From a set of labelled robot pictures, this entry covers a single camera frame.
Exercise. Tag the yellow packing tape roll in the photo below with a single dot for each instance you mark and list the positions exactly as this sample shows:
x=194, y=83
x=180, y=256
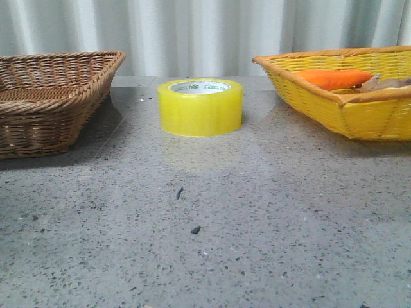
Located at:
x=200, y=107

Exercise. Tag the white pleated curtain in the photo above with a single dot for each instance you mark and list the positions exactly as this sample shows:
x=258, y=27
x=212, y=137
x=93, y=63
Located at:
x=199, y=38

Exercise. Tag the orange plush carrot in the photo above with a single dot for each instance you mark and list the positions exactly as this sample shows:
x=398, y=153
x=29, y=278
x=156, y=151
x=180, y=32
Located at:
x=334, y=80

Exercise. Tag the brown wicker basket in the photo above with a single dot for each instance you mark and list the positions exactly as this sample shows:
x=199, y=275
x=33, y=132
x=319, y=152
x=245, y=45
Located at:
x=46, y=99

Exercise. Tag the yellow wicker basket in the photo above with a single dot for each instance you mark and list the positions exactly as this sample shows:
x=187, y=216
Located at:
x=379, y=115

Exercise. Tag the brown object in basket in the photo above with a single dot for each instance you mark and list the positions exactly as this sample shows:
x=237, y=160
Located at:
x=376, y=83

